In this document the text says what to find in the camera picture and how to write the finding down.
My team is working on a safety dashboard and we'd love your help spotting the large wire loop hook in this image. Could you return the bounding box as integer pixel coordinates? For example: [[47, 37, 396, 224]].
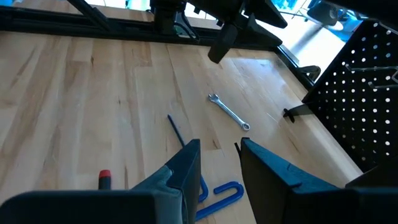
[[344, 63, 398, 74]]

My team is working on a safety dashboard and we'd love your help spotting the black aluminium table frame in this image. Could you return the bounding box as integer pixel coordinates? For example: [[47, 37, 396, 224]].
[[0, 0, 322, 91]]

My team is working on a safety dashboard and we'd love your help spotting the black office chair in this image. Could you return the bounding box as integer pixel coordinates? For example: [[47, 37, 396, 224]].
[[306, 0, 345, 32]]

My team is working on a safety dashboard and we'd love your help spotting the blue-handled hex key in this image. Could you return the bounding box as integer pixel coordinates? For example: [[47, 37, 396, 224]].
[[167, 114, 245, 222]]

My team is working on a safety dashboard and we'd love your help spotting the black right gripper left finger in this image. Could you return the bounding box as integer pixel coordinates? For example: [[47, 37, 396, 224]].
[[0, 139, 202, 224]]

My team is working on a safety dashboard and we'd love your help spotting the black perforated pegboard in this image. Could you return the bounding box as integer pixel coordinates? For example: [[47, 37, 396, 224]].
[[282, 20, 398, 174]]

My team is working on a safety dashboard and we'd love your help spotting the silver combination wrench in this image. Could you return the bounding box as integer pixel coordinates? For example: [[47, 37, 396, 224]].
[[207, 93, 251, 132]]

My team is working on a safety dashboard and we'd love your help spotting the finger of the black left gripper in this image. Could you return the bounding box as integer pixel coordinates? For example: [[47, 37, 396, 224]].
[[207, 24, 239, 65], [239, 12, 283, 47]]

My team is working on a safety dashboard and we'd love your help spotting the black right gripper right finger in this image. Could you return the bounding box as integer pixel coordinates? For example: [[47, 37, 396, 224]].
[[234, 137, 398, 224]]

